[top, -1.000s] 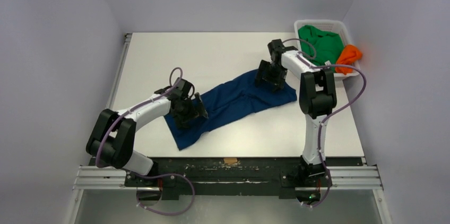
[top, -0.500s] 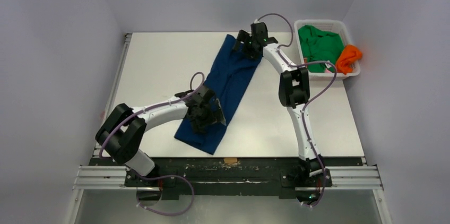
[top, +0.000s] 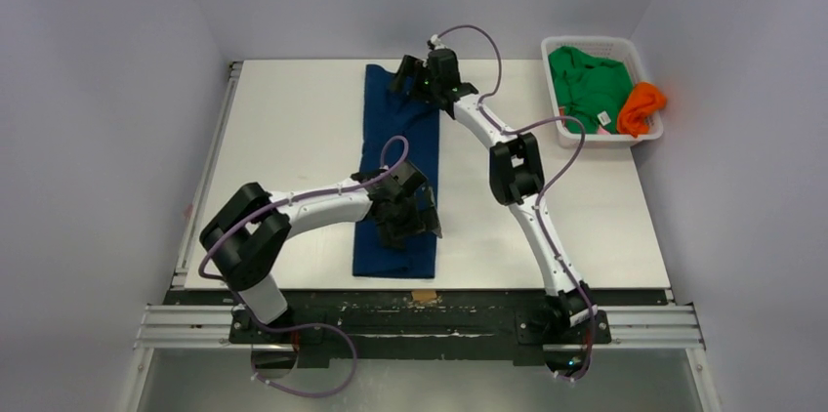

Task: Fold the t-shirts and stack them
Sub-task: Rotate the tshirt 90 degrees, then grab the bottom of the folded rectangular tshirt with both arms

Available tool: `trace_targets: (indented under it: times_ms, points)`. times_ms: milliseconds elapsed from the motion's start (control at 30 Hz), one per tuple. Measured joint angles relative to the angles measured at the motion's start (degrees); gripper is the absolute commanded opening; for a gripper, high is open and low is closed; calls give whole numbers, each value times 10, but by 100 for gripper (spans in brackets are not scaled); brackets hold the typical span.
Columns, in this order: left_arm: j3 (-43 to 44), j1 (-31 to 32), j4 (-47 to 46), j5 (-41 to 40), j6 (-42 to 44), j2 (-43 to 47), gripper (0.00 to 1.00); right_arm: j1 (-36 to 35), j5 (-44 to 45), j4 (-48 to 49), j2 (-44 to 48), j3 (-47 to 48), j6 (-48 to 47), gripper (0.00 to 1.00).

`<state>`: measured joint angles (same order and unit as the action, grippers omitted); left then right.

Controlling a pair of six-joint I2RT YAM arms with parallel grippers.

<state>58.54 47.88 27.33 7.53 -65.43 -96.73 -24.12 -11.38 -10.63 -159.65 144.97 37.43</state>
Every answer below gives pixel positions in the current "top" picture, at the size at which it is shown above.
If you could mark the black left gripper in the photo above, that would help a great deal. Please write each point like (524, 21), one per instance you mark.
(421, 221)

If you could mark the orange t-shirt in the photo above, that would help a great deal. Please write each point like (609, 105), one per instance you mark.
(644, 100)

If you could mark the aluminium frame rail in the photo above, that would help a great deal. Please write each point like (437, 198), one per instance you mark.
(184, 327)

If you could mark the brown tape piece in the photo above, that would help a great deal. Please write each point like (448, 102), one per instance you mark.
(424, 297)

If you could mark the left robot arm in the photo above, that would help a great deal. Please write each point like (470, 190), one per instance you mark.
(245, 237)

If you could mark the blue t-shirt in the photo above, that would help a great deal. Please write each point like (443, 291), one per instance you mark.
(393, 126)

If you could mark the green t-shirt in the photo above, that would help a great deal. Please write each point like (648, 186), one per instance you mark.
(591, 89)

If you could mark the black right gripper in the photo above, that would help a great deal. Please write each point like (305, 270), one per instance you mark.
(416, 77)

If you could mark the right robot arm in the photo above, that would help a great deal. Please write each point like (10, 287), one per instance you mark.
(516, 175)

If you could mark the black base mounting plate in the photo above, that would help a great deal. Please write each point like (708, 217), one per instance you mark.
(485, 325)

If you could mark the white plastic basket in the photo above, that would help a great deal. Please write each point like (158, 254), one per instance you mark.
(615, 48)

